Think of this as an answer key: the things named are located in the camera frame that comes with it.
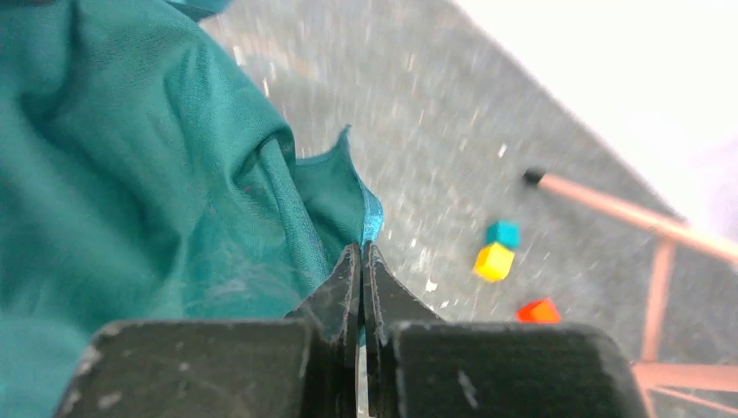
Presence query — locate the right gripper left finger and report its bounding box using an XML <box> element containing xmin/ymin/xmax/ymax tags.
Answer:
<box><xmin>56</xmin><ymin>244</ymin><xmax>361</xmax><ymax>417</ymax></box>

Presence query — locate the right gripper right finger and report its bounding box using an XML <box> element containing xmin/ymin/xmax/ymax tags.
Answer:
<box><xmin>363</xmin><ymin>242</ymin><xmax>647</xmax><ymax>417</ymax></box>

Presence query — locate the teal cloth napkin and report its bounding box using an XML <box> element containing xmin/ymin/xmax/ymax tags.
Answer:
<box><xmin>1</xmin><ymin>1</ymin><xmax>383</xmax><ymax>417</ymax></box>

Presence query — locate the yellow cube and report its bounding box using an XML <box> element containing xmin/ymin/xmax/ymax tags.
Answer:
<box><xmin>473</xmin><ymin>242</ymin><xmax>514</xmax><ymax>282</ymax></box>

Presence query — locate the red cube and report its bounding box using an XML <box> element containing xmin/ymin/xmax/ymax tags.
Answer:
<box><xmin>516</xmin><ymin>298</ymin><xmax>561</xmax><ymax>324</ymax></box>

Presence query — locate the teal cube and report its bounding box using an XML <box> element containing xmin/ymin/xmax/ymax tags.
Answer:
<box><xmin>486</xmin><ymin>220</ymin><xmax>520</xmax><ymax>250</ymax></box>

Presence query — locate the pink music stand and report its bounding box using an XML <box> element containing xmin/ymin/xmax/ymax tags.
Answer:
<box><xmin>522</xmin><ymin>168</ymin><xmax>737</xmax><ymax>417</ymax></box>

